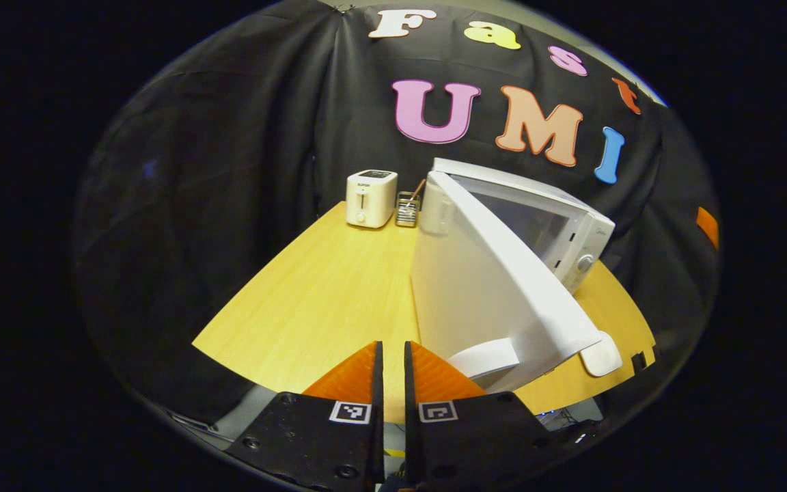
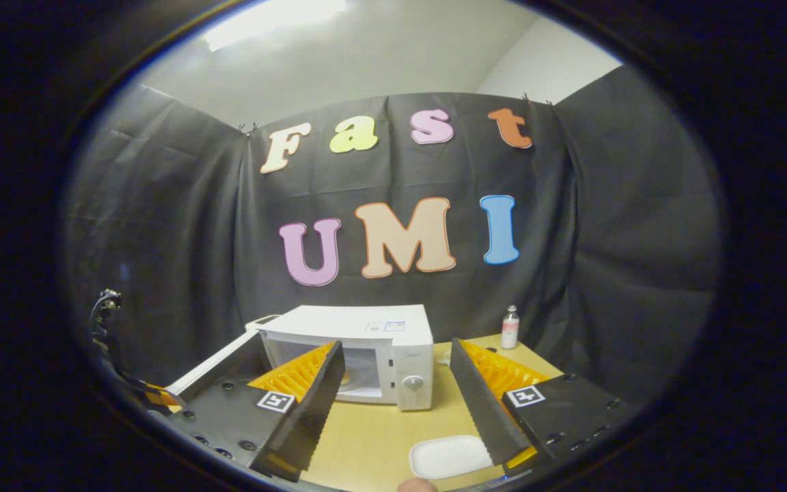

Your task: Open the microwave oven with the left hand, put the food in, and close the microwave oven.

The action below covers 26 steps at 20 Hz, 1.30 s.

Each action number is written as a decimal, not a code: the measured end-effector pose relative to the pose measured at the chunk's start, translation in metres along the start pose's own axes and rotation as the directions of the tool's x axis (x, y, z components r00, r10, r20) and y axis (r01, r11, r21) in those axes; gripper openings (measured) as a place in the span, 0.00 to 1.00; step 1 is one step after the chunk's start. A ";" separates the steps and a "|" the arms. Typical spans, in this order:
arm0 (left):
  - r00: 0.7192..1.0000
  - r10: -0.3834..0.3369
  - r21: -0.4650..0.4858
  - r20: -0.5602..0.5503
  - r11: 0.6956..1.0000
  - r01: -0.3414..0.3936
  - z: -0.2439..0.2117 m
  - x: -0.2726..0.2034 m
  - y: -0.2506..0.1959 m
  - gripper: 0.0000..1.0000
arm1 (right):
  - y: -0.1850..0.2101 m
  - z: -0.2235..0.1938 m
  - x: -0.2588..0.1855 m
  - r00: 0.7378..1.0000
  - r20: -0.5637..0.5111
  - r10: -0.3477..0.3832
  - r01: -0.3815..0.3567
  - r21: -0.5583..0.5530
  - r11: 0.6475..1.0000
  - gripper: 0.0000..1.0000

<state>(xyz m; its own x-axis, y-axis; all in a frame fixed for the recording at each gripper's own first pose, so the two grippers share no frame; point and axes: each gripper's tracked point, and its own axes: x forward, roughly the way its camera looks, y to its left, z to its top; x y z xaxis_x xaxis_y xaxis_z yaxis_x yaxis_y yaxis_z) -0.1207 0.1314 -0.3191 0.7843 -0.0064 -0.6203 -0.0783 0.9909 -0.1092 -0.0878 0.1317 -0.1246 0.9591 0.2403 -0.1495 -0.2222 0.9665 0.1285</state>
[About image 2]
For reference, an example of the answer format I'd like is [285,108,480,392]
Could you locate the white microwave oven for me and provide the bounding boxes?
[165,304,435,412]

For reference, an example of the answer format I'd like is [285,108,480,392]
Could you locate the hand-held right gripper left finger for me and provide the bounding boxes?
[167,340,346,483]

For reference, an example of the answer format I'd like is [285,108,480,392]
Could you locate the white square plate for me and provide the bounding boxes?
[409,435,495,480]

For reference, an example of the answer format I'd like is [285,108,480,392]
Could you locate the ceiling light panel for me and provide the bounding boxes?
[202,0,350,52]

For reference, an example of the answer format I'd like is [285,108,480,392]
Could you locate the small clear bottle pink label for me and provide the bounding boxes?
[501,305,521,351]

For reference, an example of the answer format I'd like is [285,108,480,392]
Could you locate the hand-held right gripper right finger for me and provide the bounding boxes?
[449,338,641,480]

